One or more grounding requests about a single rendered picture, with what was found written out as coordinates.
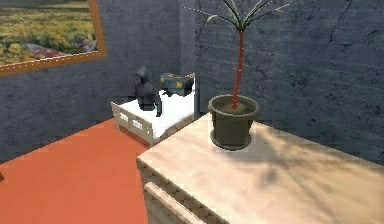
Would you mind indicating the framed landscape picture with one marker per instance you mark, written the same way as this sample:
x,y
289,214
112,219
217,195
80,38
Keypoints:
x,y
43,30

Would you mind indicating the potted plant with red stem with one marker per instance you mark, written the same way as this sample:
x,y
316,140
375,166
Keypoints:
x,y
233,123

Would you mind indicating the dark grey figure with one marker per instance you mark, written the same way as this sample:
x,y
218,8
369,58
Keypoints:
x,y
146,93

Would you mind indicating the pale wooden chest of drawers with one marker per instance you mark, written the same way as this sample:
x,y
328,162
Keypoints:
x,y
266,180

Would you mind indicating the white bed with pale frame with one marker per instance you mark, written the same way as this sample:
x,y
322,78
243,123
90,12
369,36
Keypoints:
x,y
166,113

